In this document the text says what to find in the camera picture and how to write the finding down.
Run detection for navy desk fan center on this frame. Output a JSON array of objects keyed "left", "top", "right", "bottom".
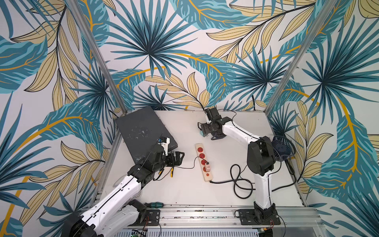
[{"left": 197, "top": 122, "right": 226, "bottom": 140}]

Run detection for pink plug adapter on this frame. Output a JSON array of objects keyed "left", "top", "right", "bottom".
[{"left": 204, "top": 163, "right": 211, "bottom": 172}]

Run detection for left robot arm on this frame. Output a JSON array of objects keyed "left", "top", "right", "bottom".
[{"left": 61, "top": 143, "right": 185, "bottom": 237}]

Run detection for green handled screwdriver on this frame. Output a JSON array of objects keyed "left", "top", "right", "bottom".
[{"left": 145, "top": 202, "right": 164, "bottom": 209}]

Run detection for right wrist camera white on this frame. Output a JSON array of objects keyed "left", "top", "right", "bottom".
[{"left": 206, "top": 112, "right": 212, "bottom": 124}]

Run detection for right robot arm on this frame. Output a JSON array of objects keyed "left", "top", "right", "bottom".
[{"left": 200, "top": 108, "right": 276, "bottom": 222}]

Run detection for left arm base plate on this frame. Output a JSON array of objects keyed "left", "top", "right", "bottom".
[{"left": 125, "top": 209, "right": 160, "bottom": 227}]

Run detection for black power strip cable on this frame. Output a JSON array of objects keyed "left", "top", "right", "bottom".
[{"left": 209, "top": 163, "right": 297, "bottom": 199}]

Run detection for navy desk fan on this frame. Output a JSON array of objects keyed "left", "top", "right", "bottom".
[
  {"left": 197, "top": 122, "right": 226, "bottom": 140},
  {"left": 271, "top": 135, "right": 297, "bottom": 162}
]

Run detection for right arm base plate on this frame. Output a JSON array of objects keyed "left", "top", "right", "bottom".
[{"left": 235, "top": 208, "right": 281, "bottom": 226}]

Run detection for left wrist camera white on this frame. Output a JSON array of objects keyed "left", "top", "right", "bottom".
[{"left": 159, "top": 137, "right": 170, "bottom": 156}]

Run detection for dark grey square board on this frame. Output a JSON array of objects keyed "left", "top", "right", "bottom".
[{"left": 115, "top": 107, "right": 178, "bottom": 164}]

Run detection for navy desk fan right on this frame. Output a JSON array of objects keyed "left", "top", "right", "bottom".
[{"left": 271, "top": 135, "right": 297, "bottom": 162}]

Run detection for beige power strip red sockets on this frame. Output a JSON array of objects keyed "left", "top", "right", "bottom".
[{"left": 195, "top": 143, "right": 213, "bottom": 182}]

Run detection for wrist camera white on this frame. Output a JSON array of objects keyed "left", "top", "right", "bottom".
[
  {"left": 206, "top": 112, "right": 212, "bottom": 124},
  {"left": 159, "top": 137, "right": 170, "bottom": 156}
]

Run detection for yellow black pliers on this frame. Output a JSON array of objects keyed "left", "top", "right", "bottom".
[{"left": 155, "top": 165, "right": 175, "bottom": 181}]

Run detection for aluminium rail frame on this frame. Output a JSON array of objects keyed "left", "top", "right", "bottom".
[{"left": 70, "top": 204, "right": 326, "bottom": 237}]

